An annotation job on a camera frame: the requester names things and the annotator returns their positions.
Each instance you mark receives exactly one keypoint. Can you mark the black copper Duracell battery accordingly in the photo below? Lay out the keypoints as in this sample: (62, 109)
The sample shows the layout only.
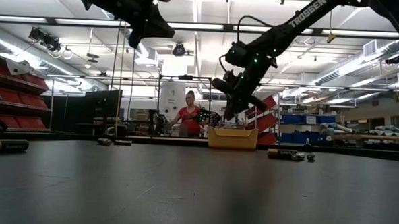
(280, 154)
(5, 146)

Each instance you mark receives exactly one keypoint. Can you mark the black metal cell frame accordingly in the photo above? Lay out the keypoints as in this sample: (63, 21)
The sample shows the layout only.
(185, 77)

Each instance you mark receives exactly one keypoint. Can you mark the blue bin shelf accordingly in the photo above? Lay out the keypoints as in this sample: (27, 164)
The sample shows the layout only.
(292, 118)

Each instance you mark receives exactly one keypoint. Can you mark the wooden workbench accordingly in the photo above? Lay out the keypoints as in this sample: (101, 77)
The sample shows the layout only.
(370, 136)

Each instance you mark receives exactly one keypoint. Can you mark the hanging yellow hook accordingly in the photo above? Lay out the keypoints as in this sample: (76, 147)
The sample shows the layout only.
(331, 38)

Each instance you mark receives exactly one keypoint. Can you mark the black ceiling disc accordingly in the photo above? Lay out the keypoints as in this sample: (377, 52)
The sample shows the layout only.
(92, 56)

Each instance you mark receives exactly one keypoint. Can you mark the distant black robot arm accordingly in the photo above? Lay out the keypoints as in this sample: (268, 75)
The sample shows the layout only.
(202, 115)
(153, 120)

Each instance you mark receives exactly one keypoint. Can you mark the small black copper battery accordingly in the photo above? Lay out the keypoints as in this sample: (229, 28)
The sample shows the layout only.
(104, 142)

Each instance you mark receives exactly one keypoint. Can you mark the yellow plastic bin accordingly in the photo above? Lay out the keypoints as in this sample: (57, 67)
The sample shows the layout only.
(232, 138)

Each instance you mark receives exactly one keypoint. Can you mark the black ceiling camera cluster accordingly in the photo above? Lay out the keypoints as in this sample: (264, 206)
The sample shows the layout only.
(44, 39)

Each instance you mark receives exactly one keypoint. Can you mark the tilted red bin rack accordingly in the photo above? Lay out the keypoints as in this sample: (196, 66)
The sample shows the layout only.
(270, 123)

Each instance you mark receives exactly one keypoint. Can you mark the black overhead frame bar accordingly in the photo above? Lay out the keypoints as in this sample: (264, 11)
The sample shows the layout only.
(203, 26)

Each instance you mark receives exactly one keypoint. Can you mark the small display screen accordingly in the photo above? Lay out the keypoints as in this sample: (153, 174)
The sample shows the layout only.
(230, 121)

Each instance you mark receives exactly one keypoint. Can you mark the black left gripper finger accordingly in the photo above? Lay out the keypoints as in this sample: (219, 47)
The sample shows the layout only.
(159, 27)
(136, 36)

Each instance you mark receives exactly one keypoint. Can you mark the person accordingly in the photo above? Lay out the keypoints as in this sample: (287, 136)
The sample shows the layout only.
(189, 120)

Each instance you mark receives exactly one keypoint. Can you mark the black computer monitor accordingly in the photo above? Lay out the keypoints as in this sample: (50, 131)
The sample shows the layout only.
(102, 104)

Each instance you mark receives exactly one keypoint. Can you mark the white pillar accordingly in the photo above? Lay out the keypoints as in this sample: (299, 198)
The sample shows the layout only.
(173, 97)

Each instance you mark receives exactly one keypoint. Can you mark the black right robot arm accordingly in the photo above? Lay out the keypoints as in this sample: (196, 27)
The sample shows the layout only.
(305, 15)

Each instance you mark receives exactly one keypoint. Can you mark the red bin shelving rack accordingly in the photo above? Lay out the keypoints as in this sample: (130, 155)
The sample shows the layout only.
(18, 99)

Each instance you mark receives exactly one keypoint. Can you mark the white air vent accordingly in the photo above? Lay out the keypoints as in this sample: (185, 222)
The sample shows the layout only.
(370, 48)

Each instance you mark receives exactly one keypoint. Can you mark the grey material roll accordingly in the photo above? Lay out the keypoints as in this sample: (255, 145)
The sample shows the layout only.
(337, 127)
(394, 130)

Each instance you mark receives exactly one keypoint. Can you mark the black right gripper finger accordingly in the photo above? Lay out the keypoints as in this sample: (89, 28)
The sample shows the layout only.
(238, 102)
(229, 106)

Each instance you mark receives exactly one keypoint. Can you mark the black ceiling dome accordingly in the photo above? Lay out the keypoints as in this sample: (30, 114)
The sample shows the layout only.
(393, 60)

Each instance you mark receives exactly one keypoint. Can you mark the round black ceiling camera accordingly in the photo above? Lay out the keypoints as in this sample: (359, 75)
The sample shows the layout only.
(179, 50)

